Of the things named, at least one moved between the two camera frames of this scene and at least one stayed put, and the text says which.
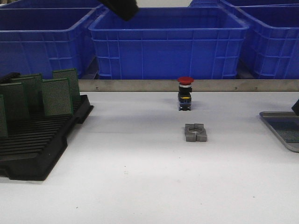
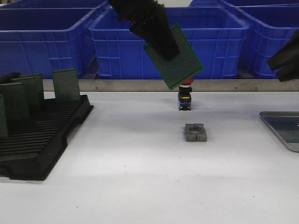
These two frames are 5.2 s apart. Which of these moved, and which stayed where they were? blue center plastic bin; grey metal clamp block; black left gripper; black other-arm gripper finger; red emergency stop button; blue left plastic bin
Moved: black other-arm gripper finger; black left gripper
Stayed: blue left plastic bin; red emergency stop button; grey metal clamp block; blue center plastic bin
